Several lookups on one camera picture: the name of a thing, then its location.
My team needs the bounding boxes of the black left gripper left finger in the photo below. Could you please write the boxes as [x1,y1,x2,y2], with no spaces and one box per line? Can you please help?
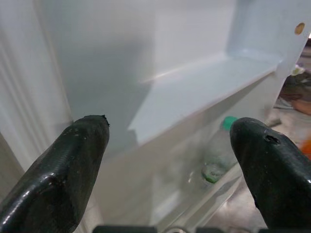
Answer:
[0,114,110,233]

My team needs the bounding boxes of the clear bottle with green cap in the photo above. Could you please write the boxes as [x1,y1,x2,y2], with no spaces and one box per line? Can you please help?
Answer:
[200,116,241,184]

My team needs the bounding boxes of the white fridge door shelf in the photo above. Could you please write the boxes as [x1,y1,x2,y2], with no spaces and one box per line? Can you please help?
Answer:
[127,54,284,148]

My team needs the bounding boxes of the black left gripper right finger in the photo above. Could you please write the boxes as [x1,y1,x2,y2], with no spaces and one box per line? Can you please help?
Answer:
[229,117,311,230]

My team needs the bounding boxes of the clear fridge door rack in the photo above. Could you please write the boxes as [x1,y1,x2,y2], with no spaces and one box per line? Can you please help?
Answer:
[150,145,246,227]

